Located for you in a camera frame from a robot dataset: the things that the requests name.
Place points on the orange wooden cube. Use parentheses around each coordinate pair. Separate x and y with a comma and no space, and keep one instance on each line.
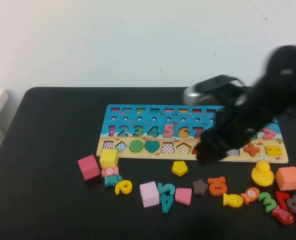
(288,178)

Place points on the yellow number two piece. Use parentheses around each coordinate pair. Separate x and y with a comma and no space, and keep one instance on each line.
(126,187)

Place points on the yellow duck toy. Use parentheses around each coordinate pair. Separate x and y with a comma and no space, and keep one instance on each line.
(262,175)

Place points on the rose pink wooden cube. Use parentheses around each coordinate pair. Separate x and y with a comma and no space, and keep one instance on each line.
(88,167)

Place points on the orange wooden fish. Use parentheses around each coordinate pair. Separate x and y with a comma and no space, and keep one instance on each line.
(250,195)

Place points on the pink number five piece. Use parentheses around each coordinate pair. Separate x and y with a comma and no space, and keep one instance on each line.
(170,135)

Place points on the red triangle piece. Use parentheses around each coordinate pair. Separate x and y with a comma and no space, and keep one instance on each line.
(194,151)

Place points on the yellow wooden fish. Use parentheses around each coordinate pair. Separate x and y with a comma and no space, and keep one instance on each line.
(233,200)

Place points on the yellow pentagon piece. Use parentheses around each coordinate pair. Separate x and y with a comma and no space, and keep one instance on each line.
(180,168)

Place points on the teal number four piece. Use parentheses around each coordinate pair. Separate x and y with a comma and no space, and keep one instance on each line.
(167,203)

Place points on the pink wooden fish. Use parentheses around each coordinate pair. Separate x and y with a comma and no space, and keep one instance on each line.
(109,171)

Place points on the pink greater-than sign piece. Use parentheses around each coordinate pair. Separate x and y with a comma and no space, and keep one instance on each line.
(272,134)

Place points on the yellow equals sign piece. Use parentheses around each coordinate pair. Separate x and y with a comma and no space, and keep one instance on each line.
(272,148)

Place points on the teal heart piece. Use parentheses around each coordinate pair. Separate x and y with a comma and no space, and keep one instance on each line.
(152,145)

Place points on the pink trapezoid piece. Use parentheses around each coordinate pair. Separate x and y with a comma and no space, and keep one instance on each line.
(183,196)

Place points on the teal wooden fish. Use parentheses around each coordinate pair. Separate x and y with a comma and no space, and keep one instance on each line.
(112,180)

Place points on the light pink wooden cube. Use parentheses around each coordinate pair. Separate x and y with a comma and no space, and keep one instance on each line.
(149,193)

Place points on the red number seven piece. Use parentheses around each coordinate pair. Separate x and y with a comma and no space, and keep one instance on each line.
(282,197)

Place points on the red wooden fish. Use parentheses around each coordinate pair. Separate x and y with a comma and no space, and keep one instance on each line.
(283,215)

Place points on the yellow wooden cube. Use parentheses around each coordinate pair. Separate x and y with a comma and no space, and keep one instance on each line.
(108,157)

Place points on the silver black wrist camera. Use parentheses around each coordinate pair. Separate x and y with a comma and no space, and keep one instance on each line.
(191,98)

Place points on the green number three piece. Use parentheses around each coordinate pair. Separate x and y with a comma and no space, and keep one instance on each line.
(270,203)

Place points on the green circle piece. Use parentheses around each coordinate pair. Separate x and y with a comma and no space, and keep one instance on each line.
(136,146)

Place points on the wooden number shape puzzle board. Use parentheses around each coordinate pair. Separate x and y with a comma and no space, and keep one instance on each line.
(157,122)

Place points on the orange number ten piece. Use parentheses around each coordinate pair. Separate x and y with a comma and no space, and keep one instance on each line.
(213,188)

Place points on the orange plus sign piece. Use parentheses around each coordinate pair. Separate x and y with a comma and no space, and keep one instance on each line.
(252,149)

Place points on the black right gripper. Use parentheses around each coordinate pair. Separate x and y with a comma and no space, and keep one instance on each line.
(237,120)

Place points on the teal number five piece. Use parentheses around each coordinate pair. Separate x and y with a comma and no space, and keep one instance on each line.
(170,187)

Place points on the brown star piece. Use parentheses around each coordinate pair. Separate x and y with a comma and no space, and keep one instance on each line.
(200,187)

